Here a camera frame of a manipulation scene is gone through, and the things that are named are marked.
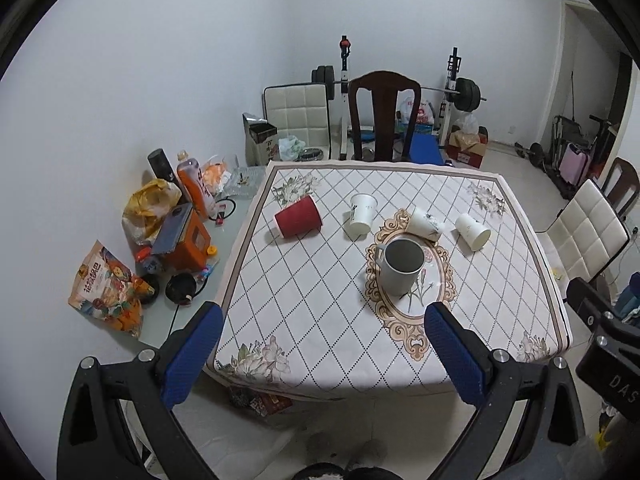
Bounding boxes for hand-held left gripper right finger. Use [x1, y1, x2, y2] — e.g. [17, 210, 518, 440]
[424, 301, 587, 480]

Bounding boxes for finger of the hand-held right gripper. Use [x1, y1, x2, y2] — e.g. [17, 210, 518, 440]
[566, 277, 621, 333]

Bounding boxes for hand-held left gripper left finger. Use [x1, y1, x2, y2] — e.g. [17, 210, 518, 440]
[56, 301, 226, 480]

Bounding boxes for white paper cup faint print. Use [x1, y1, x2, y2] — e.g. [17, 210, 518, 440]
[454, 213, 492, 252]

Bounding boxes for white paper cup dark print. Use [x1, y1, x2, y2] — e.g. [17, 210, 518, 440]
[404, 206, 446, 242]

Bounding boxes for plain white paper cup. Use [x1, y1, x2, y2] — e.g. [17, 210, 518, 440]
[342, 193, 379, 240]

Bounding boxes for red paper cup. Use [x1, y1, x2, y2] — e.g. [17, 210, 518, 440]
[274, 195, 323, 240]

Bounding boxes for white padded chair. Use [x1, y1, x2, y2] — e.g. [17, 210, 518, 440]
[534, 178, 632, 287]
[263, 83, 332, 161]

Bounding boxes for red printed packets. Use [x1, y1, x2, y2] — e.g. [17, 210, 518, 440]
[229, 386, 294, 419]

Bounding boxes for grey mug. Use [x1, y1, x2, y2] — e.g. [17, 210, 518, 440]
[372, 238, 426, 298]

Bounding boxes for colourful snack bag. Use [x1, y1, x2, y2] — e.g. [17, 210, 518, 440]
[68, 240, 156, 340]

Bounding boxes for orange box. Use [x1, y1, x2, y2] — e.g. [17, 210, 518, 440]
[150, 203, 212, 272]

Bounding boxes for white side table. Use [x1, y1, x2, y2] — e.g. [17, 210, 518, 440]
[134, 165, 268, 357]

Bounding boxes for dark wooden chair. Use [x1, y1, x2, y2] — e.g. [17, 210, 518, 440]
[600, 157, 640, 222]
[347, 71, 422, 163]

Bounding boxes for dark blue flat case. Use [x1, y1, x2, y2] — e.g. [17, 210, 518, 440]
[151, 203, 194, 257]

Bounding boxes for floral diamond pattern tablecloth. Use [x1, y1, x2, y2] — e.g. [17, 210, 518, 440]
[202, 160, 574, 404]

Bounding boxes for pink suitcase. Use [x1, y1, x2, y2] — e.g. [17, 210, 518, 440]
[558, 142, 594, 187]

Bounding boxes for yellow plastic bag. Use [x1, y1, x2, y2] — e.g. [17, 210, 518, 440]
[122, 178, 184, 247]

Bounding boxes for black dumbbell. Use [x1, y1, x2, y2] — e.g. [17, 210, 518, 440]
[513, 142, 547, 166]

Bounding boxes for black folding cart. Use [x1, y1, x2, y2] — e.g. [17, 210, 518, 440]
[549, 115, 592, 197]

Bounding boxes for orange juice bottle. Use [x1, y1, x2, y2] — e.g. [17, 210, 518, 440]
[175, 150, 217, 219]

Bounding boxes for orange white plastic bag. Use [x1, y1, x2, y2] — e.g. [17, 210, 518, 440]
[202, 157, 234, 197]

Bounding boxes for red brown cardboard box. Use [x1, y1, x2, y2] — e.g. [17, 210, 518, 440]
[444, 127, 489, 170]

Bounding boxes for black bottle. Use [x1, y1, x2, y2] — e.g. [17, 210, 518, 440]
[147, 148, 177, 187]

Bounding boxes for blue weight bench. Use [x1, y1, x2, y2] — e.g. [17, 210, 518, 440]
[399, 132, 446, 166]

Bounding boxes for silver black open box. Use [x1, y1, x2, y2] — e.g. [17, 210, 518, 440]
[242, 112, 279, 167]

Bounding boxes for green white plastic bag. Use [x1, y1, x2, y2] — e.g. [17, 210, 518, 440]
[277, 135, 306, 162]

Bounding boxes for black barbell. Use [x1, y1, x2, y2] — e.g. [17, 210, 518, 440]
[311, 64, 488, 113]

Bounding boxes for red white plastic bag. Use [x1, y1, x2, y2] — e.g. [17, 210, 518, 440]
[396, 97, 437, 127]

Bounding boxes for white barbell rack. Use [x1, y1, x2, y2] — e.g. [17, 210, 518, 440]
[334, 35, 462, 162]

